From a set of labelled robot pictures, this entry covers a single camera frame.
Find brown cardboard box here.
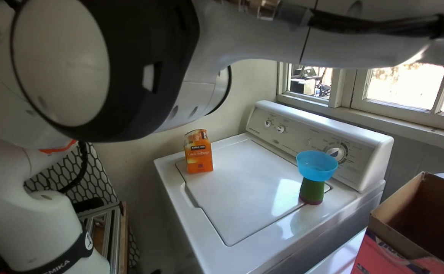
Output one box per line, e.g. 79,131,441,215
368,173,444,262

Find white washing machine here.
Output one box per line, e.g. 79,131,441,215
155,101,393,274

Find green red bottle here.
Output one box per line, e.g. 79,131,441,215
299,179,324,206

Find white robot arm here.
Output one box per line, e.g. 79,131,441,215
0,0,444,274

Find orange Tide detergent box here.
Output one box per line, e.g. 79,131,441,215
184,128,213,174

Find black hexagon mesh panel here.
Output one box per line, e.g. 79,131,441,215
24,144,118,205

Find white framed window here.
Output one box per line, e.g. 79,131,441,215
279,63,444,130

